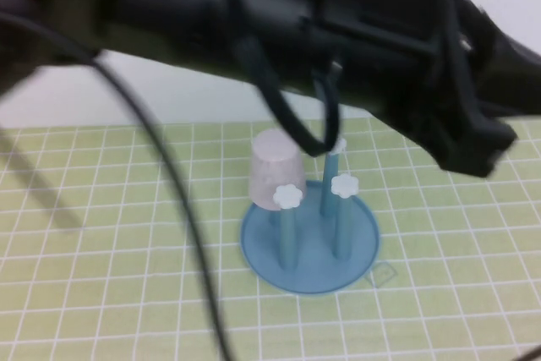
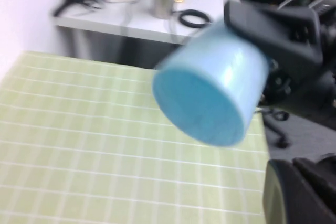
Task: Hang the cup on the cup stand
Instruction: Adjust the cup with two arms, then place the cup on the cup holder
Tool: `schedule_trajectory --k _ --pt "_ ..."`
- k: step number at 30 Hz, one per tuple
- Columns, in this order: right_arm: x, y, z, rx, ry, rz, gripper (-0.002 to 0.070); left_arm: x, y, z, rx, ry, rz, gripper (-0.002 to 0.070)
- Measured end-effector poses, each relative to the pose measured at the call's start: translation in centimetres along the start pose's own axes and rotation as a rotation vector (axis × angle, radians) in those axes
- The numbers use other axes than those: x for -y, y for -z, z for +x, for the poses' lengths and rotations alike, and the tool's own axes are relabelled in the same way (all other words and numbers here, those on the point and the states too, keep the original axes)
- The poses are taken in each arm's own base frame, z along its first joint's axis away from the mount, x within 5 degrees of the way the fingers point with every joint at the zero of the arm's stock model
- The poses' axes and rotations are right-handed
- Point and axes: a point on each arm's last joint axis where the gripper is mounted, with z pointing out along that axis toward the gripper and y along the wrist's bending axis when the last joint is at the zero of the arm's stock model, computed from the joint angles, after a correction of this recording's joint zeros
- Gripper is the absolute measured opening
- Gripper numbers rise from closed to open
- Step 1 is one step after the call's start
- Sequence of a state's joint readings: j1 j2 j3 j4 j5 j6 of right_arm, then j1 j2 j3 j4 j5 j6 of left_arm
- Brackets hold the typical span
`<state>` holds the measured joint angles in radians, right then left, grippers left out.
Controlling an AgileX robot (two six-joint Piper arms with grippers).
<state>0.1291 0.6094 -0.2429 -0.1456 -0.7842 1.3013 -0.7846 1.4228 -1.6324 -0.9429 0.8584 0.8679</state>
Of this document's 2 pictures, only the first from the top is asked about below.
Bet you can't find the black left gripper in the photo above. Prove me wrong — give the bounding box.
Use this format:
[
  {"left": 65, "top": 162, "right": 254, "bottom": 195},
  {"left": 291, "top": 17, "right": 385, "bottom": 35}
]
[{"left": 380, "top": 0, "right": 541, "bottom": 178}]

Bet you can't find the lilac plastic cup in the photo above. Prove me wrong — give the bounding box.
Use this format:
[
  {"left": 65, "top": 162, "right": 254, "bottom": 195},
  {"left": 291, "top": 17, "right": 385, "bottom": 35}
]
[{"left": 248, "top": 128, "right": 306, "bottom": 212}]

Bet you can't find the blue cup stand with pegs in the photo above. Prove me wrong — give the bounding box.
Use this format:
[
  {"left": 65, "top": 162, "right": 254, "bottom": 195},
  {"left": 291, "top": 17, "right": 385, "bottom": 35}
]
[{"left": 239, "top": 137, "right": 383, "bottom": 296}]

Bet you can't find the clear tape piece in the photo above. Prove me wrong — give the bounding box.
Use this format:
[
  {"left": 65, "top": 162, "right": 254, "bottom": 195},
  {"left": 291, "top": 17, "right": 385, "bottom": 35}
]
[{"left": 369, "top": 262, "right": 399, "bottom": 288}]

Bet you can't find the black zip tie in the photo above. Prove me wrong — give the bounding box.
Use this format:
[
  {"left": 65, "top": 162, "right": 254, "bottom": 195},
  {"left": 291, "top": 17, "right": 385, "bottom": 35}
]
[{"left": 0, "top": 128, "right": 85, "bottom": 231}]

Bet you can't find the green white-grid table mat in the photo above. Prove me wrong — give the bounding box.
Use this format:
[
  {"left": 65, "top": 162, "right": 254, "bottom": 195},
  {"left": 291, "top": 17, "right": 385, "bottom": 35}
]
[{"left": 0, "top": 118, "right": 541, "bottom": 361}]

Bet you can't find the black cable bundle loop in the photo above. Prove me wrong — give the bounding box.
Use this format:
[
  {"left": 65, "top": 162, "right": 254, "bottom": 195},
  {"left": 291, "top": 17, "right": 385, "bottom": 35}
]
[{"left": 236, "top": 35, "right": 343, "bottom": 157}]

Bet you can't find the long black cable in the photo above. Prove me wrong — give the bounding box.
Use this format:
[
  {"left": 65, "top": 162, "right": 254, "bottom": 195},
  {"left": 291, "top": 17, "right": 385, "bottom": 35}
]
[{"left": 0, "top": 12, "right": 238, "bottom": 361}]

